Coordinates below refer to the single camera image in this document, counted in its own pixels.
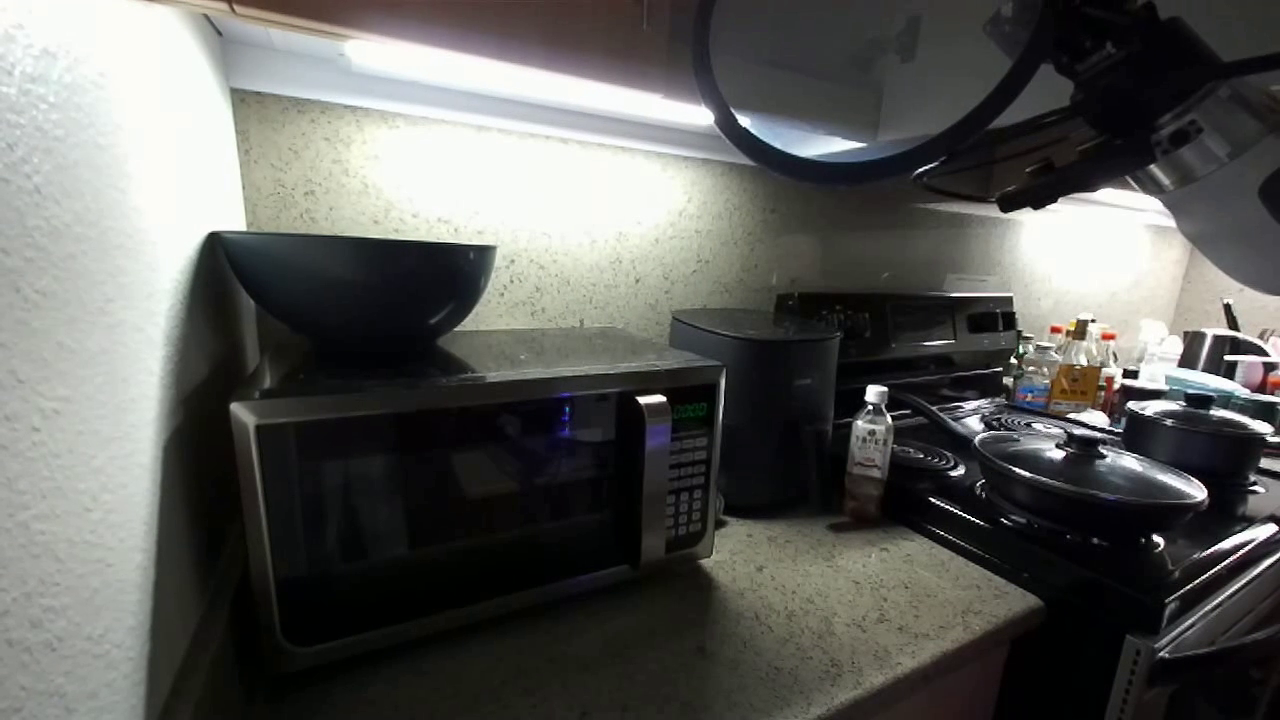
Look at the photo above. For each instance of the black frying pan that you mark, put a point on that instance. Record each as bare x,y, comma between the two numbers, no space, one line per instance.
933,417

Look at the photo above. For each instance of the glass lid with blue rim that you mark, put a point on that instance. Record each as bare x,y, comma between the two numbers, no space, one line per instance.
853,66

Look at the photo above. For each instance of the clear bottle with blue label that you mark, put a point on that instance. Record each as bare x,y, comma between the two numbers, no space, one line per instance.
1034,383

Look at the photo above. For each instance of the amber oil bottle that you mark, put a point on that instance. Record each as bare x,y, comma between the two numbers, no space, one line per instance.
1072,374

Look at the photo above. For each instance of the stainless steel microwave oven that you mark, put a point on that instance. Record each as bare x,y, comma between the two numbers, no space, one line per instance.
452,507

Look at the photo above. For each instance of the glass pan lid with knob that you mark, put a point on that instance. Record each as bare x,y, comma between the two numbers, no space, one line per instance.
1094,474

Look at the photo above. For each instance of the red capped sauce bottle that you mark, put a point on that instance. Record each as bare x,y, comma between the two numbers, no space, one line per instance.
1110,383

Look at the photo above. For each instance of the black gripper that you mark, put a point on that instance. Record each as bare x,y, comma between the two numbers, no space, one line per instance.
1121,73

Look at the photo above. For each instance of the black kitchen stove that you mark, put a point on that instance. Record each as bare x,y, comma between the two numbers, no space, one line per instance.
923,333

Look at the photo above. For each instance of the clear plastic water bottle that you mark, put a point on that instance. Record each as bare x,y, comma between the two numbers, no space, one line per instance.
868,453

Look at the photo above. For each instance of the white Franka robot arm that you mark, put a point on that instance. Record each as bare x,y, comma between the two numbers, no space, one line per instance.
1232,202

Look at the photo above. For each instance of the black pot with lid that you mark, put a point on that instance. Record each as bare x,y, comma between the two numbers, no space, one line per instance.
1203,444

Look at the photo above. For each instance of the dark blue bowl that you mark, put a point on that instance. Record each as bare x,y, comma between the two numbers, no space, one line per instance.
352,286

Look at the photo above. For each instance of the under cabinet light strip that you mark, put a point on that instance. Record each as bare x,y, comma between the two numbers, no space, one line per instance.
535,82
1127,202

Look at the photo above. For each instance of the small white countertop appliance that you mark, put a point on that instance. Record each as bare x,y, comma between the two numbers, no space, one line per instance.
1221,349

